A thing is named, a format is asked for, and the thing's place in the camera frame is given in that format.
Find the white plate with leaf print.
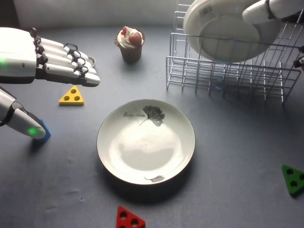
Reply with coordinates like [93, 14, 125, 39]
[96, 99, 196, 185]

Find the silver wire dish rack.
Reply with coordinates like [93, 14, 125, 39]
[165, 0, 304, 105]

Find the red triangle block with holes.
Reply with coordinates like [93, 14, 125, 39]
[115, 206, 146, 228]

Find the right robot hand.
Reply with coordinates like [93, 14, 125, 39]
[242, 0, 304, 24]

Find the yellow triangle block with holes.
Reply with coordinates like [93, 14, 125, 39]
[58, 85, 85, 106]

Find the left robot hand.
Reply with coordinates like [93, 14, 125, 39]
[0, 27, 101, 140]

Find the cupcake with red hearts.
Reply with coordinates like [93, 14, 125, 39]
[114, 25, 145, 64]

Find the green triangle block with holes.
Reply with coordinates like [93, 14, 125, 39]
[281, 164, 304, 198]

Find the plain white plate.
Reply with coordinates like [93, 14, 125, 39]
[182, 0, 283, 64]

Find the blue cube block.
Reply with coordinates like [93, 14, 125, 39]
[33, 118, 51, 143]

